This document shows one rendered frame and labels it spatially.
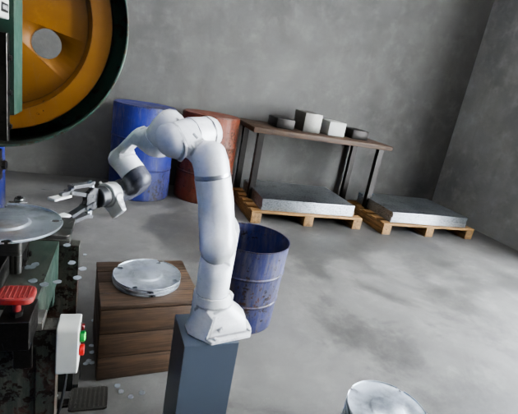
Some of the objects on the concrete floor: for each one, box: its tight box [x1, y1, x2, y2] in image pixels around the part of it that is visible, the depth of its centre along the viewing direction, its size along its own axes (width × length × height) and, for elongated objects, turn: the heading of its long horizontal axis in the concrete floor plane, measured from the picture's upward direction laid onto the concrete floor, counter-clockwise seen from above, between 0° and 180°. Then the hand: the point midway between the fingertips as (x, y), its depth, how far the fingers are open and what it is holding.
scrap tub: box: [229, 222, 290, 334], centre depth 223 cm, size 42×42×48 cm
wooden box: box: [93, 260, 195, 380], centre depth 184 cm, size 40×38×35 cm
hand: (58, 207), depth 127 cm, fingers open, 6 cm apart
